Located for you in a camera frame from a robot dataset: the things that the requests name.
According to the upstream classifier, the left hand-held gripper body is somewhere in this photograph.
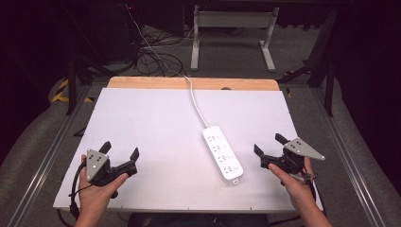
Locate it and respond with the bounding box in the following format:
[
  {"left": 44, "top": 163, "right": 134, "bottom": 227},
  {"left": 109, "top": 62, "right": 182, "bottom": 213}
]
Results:
[{"left": 84, "top": 148, "right": 139, "bottom": 187}]

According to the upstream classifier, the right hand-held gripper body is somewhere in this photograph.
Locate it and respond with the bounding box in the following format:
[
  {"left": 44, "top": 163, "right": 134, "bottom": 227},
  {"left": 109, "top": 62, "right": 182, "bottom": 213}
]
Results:
[{"left": 260, "top": 137, "right": 326, "bottom": 184}]

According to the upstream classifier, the person's left hand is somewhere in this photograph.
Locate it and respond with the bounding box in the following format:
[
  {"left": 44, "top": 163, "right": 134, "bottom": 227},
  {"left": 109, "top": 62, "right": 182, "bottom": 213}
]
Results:
[{"left": 77, "top": 153, "right": 130, "bottom": 221}]

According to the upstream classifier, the person's right hand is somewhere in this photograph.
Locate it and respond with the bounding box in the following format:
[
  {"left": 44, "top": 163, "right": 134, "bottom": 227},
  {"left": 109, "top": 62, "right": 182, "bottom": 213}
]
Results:
[{"left": 268, "top": 156, "right": 317, "bottom": 211}]

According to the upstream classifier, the white power strip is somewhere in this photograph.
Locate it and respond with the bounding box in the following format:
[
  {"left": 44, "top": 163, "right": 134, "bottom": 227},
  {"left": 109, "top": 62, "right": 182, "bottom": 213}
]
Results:
[{"left": 201, "top": 125, "right": 245, "bottom": 185}]

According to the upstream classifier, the white board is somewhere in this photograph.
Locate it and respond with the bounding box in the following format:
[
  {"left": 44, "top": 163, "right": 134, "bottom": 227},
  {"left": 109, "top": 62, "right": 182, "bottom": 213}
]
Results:
[{"left": 52, "top": 87, "right": 324, "bottom": 213}]

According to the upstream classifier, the yellow black hazard tape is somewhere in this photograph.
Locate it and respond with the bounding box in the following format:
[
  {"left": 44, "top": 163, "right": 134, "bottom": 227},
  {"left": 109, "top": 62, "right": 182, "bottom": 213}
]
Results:
[{"left": 51, "top": 79, "right": 95, "bottom": 104}]

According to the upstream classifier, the black metal stand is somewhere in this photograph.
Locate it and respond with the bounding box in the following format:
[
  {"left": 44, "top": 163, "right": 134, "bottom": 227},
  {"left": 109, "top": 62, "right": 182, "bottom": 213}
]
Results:
[
  {"left": 277, "top": 6, "right": 340, "bottom": 117},
  {"left": 61, "top": 6, "right": 112, "bottom": 116}
]

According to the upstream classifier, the person's dark clothing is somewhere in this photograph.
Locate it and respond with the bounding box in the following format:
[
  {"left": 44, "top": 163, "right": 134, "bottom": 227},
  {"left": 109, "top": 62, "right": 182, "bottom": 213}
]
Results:
[{"left": 127, "top": 212, "right": 269, "bottom": 227}]

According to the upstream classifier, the wooden table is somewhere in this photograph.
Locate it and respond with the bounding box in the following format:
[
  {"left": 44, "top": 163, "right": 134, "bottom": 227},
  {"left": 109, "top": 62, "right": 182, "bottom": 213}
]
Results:
[{"left": 107, "top": 76, "right": 281, "bottom": 92}]

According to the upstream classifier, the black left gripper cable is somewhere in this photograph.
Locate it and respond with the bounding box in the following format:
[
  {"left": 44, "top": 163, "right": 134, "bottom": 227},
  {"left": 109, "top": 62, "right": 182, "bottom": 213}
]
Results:
[{"left": 56, "top": 160, "right": 96, "bottom": 227}]

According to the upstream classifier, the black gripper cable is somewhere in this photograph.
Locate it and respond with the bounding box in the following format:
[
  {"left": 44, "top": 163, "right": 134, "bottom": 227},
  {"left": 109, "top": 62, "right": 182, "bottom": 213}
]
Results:
[
  {"left": 294, "top": 155, "right": 328, "bottom": 218},
  {"left": 56, "top": 160, "right": 96, "bottom": 227}
]

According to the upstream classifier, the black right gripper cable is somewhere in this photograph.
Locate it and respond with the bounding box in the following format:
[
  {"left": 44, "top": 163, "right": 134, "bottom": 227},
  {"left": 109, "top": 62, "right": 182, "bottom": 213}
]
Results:
[{"left": 294, "top": 155, "right": 328, "bottom": 218}]

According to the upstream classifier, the white power strip cable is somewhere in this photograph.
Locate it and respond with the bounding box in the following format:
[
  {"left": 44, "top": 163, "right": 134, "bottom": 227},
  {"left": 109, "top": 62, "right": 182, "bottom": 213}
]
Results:
[{"left": 124, "top": 3, "right": 210, "bottom": 129}]

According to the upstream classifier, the tangle of black cables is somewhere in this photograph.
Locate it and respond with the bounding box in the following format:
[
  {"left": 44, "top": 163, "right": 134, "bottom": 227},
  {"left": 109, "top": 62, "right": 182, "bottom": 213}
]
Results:
[{"left": 133, "top": 25, "right": 197, "bottom": 78}]

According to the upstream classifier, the grey metal table frame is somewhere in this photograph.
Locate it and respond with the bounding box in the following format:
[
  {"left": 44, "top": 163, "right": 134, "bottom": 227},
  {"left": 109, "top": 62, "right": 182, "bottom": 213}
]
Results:
[{"left": 189, "top": 4, "right": 281, "bottom": 73}]

